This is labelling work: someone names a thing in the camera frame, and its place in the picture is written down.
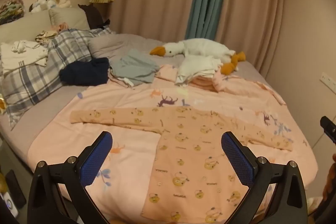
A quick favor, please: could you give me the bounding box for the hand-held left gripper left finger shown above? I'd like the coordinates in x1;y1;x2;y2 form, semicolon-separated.
27;131;113;224

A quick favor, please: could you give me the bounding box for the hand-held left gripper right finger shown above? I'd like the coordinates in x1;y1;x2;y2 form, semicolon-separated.
221;131;308;224

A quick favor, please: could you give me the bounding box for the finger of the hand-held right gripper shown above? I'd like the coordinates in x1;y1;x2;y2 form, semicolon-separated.
320;116;336;146

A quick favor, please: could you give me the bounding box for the pink bear-print shirt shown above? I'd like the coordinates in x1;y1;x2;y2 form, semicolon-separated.
70;106;293;224

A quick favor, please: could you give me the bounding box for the stack of pink folded clothes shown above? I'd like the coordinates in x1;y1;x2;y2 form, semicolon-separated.
190;76;219;92

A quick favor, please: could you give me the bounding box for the pink animal-print blanket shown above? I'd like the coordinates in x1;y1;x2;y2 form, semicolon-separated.
28;64;319;222

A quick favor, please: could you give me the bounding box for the dark navy garment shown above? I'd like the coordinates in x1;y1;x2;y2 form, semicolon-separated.
59;57;110;87

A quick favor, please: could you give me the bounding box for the plaid duvet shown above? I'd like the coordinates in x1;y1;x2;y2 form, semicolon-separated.
0;27;116;130

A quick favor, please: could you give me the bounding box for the small white device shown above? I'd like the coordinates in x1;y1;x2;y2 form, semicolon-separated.
0;192;19;217

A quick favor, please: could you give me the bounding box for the grey-blue garment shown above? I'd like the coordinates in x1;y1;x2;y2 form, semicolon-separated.
108;49;161;87

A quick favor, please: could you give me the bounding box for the white folded garment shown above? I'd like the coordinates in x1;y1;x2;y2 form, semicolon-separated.
175;55;223;86

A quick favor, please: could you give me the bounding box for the pink crumpled cloth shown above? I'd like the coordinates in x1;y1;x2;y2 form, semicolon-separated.
157;64;179;83

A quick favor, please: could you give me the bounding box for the white goose plush toy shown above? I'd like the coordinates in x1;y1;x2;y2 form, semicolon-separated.
150;38;246;75

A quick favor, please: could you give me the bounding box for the white garment with dark stripes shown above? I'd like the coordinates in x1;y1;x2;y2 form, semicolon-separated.
0;40;49;75

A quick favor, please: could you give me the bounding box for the patterned crumpled garment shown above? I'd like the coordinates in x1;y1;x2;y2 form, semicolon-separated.
35;30;59;44

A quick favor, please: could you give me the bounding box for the dark brown cat-shaped pillow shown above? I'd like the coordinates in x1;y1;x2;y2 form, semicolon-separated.
78;4;111;30

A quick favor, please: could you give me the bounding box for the beige headboard cushion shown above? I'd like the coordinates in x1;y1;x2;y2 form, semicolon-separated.
0;10;53;44
49;7;90;30

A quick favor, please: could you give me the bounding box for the group of small plush toys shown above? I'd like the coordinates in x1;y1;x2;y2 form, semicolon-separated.
29;0;72;13

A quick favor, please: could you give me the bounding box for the multicolour crochet cushion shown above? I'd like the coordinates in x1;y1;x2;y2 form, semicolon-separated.
0;0;26;25

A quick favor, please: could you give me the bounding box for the white wall outlet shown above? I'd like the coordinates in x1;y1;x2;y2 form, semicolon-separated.
319;72;336;95

